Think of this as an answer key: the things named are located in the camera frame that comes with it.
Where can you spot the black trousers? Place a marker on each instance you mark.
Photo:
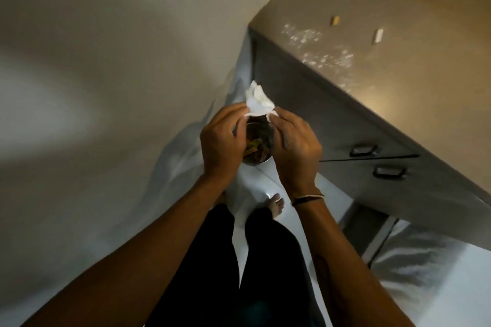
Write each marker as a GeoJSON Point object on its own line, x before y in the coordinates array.
{"type": "Point", "coordinates": [264, 273]}

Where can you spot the small white piece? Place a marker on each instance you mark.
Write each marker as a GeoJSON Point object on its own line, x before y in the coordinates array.
{"type": "Point", "coordinates": [379, 36]}

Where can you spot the small yellow piece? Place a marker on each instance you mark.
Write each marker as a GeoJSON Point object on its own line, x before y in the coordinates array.
{"type": "Point", "coordinates": [336, 20]}

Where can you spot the brown bits in cup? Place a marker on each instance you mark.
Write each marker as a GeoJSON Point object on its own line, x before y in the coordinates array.
{"type": "Point", "coordinates": [256, 150]}

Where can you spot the person's right foot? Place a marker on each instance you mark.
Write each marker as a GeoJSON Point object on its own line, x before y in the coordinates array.
{"type": "Point", "coordinates": [276, 204]}

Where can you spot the person's right forearm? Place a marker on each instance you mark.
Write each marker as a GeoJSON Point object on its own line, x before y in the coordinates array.
{"type": "Point", "coordinates": [345, 269]}

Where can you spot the white tissue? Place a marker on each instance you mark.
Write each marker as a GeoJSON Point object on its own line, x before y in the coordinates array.
{"type": "Point", "coordinates": [259, 102]}

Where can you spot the person's left hand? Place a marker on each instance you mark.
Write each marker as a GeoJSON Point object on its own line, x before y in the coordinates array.
{"type": "Point", "coordinates": [218, 146]}

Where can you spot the person's left fingers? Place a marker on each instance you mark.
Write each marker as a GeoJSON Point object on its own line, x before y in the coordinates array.
{"type": "Point", "coordinates": [229, 116]}

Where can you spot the person's left forearm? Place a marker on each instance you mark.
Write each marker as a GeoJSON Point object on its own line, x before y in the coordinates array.
{"type": "Point", "coordinates": [126, 261]}

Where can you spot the person's right thumb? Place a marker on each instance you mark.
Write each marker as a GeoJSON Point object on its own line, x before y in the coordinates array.
{"type": "Point", "coordinates": [277, 135]}

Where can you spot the grey drawer cabinet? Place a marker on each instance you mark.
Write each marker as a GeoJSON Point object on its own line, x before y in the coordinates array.
{"type": "Point", "coordinates": [345, 127]}

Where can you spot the person's right hand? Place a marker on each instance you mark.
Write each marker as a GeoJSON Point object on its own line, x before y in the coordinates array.
{"type": "Point", "coordinates": [297, 162]}

